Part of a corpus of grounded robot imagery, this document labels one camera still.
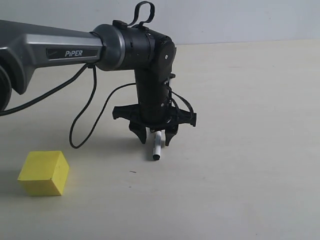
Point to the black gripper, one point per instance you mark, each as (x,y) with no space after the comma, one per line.
(171,118)

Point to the yellow cube block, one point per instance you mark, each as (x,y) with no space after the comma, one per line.
(44,173)

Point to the black and white whiteboard marker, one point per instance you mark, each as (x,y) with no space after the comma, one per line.
(157,146)

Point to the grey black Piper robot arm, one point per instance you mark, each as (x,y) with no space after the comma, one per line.
(109,47)

